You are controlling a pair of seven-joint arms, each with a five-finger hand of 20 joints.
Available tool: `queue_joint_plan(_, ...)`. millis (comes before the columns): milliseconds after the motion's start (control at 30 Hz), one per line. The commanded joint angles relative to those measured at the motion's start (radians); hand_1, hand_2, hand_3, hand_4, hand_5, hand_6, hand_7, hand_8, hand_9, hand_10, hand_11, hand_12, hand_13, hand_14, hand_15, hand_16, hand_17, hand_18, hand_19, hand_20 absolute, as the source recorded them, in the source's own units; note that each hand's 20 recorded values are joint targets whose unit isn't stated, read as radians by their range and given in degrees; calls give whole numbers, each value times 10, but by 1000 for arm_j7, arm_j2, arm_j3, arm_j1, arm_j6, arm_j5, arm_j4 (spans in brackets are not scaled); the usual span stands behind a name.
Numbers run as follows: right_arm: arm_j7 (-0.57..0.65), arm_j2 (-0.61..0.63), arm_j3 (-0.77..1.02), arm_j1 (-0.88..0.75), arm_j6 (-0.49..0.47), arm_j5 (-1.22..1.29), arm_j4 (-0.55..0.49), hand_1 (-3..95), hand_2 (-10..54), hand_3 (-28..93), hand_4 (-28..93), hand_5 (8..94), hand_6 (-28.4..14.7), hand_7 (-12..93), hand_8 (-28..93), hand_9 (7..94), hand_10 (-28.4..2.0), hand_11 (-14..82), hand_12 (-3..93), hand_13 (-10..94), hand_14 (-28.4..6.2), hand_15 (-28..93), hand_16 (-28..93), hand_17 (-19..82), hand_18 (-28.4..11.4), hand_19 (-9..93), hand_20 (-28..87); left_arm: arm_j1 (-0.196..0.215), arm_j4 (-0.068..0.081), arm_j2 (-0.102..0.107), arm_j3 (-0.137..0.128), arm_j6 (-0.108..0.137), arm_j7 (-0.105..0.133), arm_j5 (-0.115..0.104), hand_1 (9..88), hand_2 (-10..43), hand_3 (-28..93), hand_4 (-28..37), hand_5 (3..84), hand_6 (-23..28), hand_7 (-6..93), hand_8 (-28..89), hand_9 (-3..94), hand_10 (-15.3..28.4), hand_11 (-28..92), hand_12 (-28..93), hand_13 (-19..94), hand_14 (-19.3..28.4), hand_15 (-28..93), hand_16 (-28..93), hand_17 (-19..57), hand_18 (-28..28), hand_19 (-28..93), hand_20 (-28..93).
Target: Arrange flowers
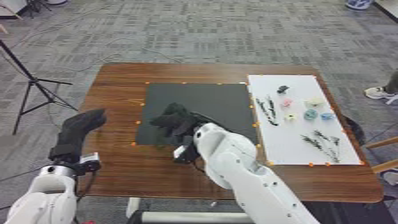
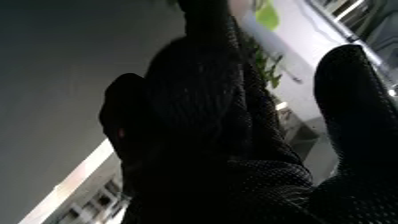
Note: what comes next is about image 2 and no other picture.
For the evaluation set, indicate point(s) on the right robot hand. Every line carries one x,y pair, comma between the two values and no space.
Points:
201,140

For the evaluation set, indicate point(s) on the green leafy plant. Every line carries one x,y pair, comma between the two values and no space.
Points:
266,16

